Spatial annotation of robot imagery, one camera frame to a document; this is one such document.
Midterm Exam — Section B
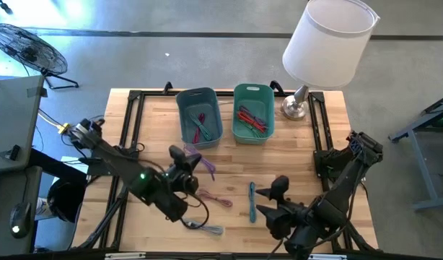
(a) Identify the bright red USB cable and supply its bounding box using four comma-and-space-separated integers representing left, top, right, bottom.
237, 110, 268, 133

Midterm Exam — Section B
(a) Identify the blue-grey metal cart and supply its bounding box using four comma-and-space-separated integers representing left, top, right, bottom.
388, 92, 443, 212

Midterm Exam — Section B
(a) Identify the blue USB cable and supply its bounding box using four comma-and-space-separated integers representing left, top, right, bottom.
248, 181, 258, 224

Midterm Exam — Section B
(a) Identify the white power cable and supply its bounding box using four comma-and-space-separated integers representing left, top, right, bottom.
37, 110, 63, 128

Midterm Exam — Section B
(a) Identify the person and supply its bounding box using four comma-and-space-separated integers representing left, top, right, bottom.
28, 147, 87, 223

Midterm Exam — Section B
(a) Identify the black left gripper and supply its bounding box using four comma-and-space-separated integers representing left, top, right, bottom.
164, 144, 202, 196

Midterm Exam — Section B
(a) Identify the teal green plastic bin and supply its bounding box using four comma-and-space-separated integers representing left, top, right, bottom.
232, 83, 276, 146

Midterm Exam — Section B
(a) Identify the white shade table lamp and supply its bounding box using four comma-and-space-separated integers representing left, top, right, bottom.
281, 0, 381, 122

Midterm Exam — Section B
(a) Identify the grey tape strip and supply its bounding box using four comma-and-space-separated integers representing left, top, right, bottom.
26, 86, 48, 99

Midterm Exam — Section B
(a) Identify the blue-grey plastic bin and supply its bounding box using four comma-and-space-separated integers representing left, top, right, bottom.
175, 87, 224, 151

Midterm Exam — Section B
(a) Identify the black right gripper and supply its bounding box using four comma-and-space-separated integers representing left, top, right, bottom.
255, 175, 317, 241

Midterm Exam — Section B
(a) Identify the purple USB cable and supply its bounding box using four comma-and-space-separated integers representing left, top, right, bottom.
183, 144, 217, 182
239, 105, 268, 126

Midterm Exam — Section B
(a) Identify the black computer mouse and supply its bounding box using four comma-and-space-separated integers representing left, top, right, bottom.
9, 201, 32, 240

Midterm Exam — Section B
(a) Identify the dark grey desk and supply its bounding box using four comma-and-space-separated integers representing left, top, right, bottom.
0, 165, 43, 256

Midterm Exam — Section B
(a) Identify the grey USB cable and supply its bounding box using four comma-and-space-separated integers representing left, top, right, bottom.
183, 219, 225, 236

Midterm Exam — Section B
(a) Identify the white label strip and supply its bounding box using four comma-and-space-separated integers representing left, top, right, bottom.
105, 253, 145, 260
307, 253, 348, 260

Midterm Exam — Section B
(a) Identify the black desk clamp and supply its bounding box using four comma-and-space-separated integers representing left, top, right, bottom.
0, 144, 22, 162

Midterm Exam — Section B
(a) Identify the light grey desk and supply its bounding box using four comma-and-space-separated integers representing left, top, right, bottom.
0, 74, 45, 174

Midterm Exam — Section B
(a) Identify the black metal table frame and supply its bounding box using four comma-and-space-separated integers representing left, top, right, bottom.
71, 89, 380, 254

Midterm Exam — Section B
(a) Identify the pink USB cable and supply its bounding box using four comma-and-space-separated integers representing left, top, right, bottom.
198, 188, 234, 208

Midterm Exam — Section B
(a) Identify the teal USB cable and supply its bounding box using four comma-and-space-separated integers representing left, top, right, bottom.
189, 113, 213, 142

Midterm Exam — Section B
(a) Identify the black floor fan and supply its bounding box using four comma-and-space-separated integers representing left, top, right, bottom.
0, 23, 80, 90

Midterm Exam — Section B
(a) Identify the dark red USB cable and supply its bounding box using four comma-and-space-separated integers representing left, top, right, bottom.
192, 113, 206, 145

